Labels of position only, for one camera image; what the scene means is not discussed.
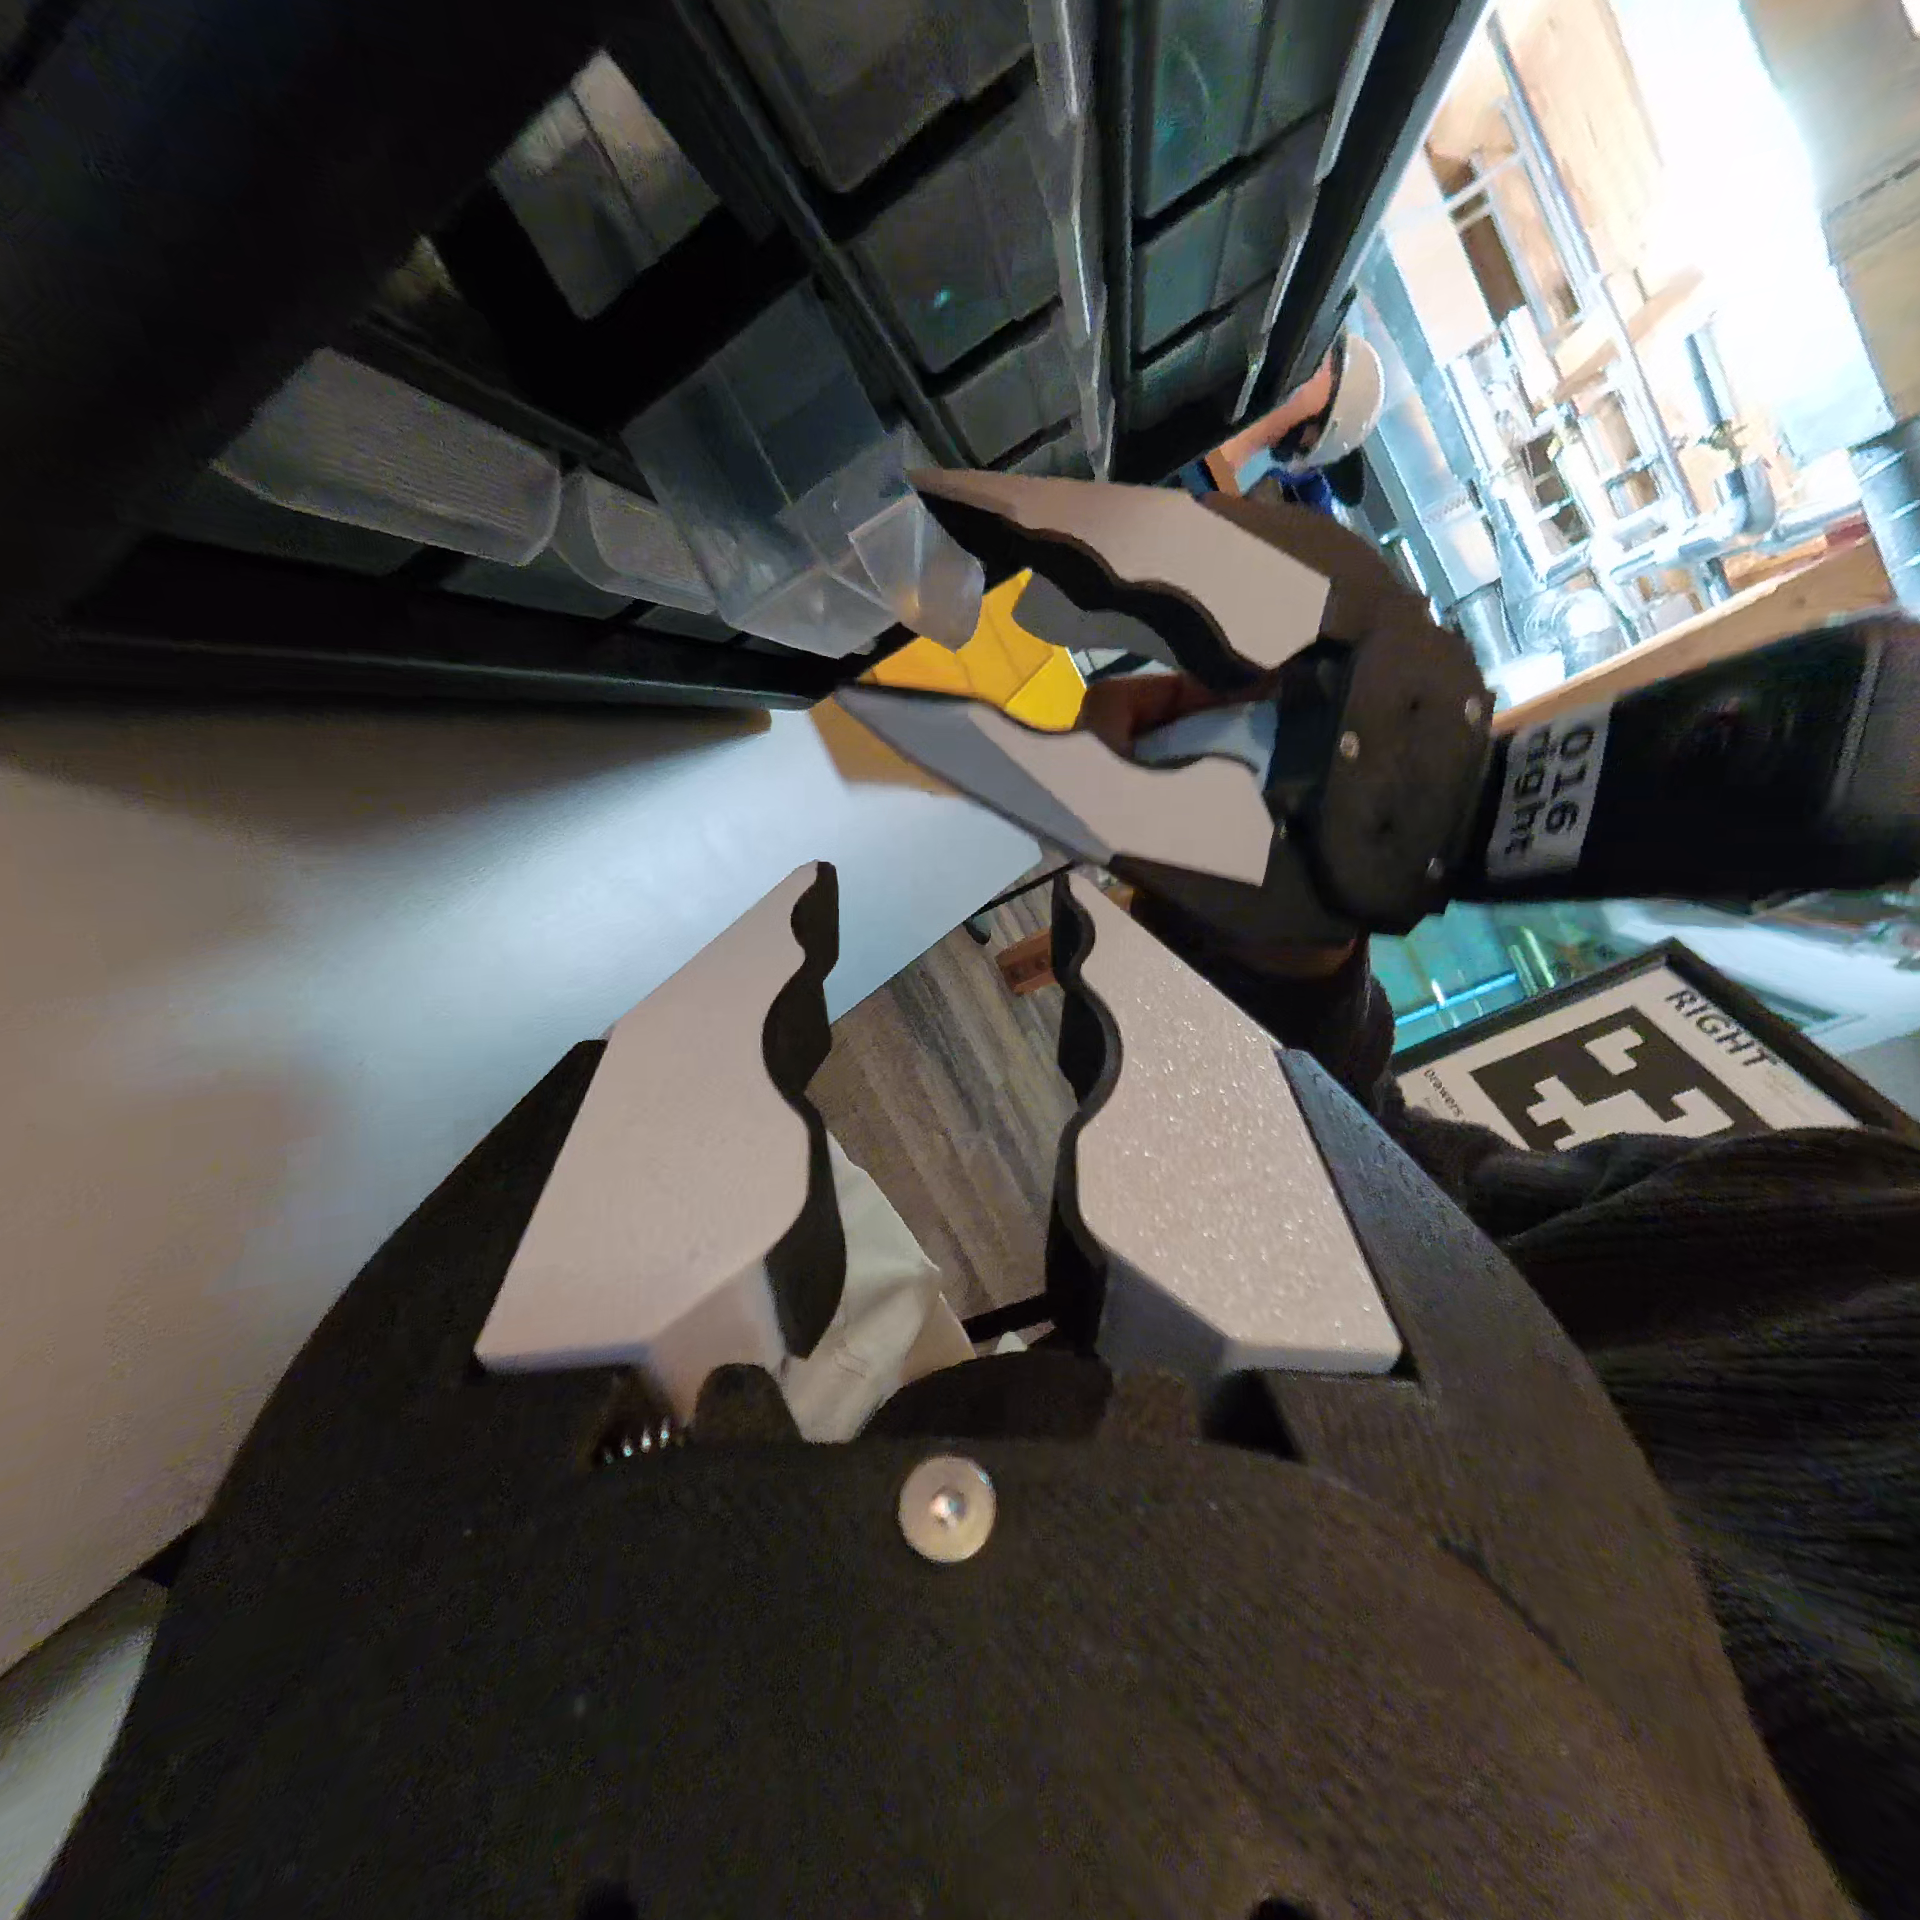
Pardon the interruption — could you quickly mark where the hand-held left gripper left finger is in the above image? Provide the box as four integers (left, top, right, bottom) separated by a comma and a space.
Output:
474, 859, 849, 1410

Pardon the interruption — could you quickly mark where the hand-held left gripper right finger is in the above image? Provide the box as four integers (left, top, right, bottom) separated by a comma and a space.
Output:
1046, 873, 1407, 1379

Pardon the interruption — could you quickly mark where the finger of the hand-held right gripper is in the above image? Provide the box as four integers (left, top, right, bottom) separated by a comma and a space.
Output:
903, 466, 1341, 701
830, 684, 1283, 900

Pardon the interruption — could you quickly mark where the yellow plastic bin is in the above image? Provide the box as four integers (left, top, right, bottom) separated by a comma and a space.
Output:
863, 606, 1093, 739

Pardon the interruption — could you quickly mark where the clear plastic drawer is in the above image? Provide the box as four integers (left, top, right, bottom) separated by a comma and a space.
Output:
623, 277, 991, 663

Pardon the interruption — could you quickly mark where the black drawer cabinet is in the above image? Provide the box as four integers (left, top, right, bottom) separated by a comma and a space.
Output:
0, 0, 1494, 719

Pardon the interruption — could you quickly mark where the person's right forearm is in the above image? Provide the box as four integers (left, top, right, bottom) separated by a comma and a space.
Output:
1146, 886, 1920, 1920

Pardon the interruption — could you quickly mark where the white desk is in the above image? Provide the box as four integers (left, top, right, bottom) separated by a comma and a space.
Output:
0, 696, 1084, 1673

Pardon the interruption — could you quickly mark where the glass railing panel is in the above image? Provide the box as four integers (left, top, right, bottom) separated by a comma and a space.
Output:
1371, 891, 1846, 1036

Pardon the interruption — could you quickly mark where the wooden handrail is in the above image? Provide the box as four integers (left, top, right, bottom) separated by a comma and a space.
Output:
1491, 576, 1900, 729

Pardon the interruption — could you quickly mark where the group of small cabinet drawers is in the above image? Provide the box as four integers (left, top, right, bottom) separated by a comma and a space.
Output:
196, 0, 1353, 663

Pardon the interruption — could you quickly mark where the black framed marker sign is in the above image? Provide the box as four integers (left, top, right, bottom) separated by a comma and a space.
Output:
1391, 937, 1916, 1156

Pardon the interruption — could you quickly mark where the wooden metal shelving rack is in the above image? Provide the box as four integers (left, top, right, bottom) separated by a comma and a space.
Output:
1427, 0, 1846, 496

